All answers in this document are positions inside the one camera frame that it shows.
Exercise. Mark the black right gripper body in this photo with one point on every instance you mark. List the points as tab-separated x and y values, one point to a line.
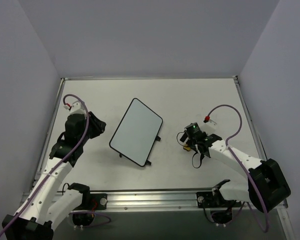
188	141

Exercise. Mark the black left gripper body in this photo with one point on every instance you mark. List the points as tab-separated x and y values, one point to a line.
95	125

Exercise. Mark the yellow bone-shaped eraser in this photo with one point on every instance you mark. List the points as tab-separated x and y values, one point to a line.
187	148

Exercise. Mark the black-framed whiteboard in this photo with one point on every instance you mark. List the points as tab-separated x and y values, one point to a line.
136	133

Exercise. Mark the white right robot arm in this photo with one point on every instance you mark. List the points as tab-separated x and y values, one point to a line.
265	185

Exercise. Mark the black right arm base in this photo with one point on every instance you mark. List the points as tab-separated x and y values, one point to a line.
216	209

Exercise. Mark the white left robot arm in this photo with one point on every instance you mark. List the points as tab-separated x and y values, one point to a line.
38	217

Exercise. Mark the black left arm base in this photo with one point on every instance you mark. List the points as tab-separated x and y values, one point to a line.
84	215

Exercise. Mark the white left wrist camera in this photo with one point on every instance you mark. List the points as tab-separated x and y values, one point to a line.
75	108

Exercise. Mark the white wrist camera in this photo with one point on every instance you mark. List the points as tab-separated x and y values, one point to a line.
209	124
75	108

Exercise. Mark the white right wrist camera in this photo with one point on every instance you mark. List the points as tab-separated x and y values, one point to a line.
209	124

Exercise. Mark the aluminium front frame rail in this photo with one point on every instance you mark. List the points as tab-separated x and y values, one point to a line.
117	202

